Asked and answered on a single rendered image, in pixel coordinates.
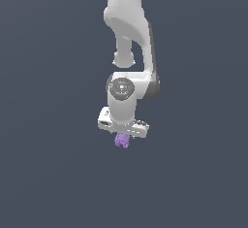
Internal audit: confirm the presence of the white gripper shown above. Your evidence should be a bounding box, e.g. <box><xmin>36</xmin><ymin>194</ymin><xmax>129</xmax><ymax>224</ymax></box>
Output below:
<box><xmin>97</xmin><ymin>106</ymin><xmax>150</xmax><ymax>140</ymax></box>

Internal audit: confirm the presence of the small purple object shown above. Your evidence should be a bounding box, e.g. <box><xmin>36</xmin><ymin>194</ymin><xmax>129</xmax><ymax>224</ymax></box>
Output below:
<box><xmin>113</xmin><ymin>132</ymin><xmax>132</xmax><ymax>149</ymax></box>

